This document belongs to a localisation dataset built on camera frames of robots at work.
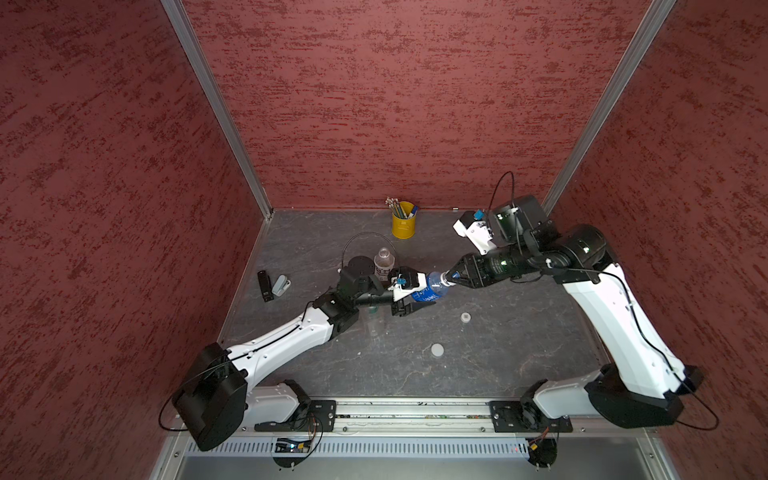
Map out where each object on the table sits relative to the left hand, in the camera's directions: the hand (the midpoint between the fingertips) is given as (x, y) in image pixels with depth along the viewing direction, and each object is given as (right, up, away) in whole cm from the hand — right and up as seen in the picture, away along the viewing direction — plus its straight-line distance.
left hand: (427, 290), depth 71 cm
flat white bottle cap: (+5, -20, +14) cm, 25 cm away
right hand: (+5, +3, -10) cm, 11 cm away
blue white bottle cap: (+3, +3, -9) cm, 10 cm away
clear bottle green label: (-14, -14, +19) cm, 27 cm away
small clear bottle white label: (-11, +5, +12) cm, 17 cm away
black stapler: (-51, -3, +25) cm, 57 cm away
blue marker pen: (0, +23, +36) cm, 43 cm away
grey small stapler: (-45, -3, +25) cm, 51 cm away
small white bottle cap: (+14, -12, +21) cm, 28 cm away
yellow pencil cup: (-4, +16, +38) cm, 42 cm away
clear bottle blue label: (+1, +1, -7) cm, 7 cm away
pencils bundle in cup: (-7, +23, +30) cm, 39 cm away
